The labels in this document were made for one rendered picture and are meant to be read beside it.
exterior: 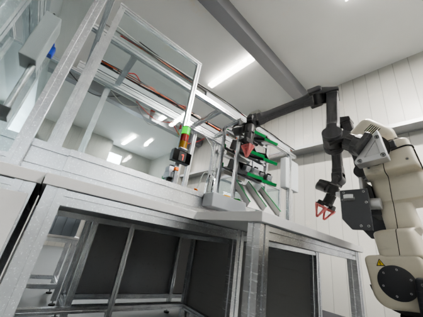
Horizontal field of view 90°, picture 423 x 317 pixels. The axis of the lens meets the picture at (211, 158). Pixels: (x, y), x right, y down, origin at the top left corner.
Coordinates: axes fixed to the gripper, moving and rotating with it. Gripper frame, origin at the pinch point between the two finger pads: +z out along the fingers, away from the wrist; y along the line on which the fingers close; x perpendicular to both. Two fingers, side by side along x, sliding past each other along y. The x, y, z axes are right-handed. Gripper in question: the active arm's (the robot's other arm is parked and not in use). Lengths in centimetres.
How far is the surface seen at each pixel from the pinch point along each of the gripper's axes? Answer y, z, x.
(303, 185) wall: -296, -81, -132
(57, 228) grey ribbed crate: 57, 62, -201
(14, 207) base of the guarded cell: 83, 47, 7
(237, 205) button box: 9.1, 29.8, 6.9
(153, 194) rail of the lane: 47, 34, 0
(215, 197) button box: 22.8, 29.4, 7.1
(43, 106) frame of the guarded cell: 88, 19, 4
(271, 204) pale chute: -43.0, 17.1, -13.3
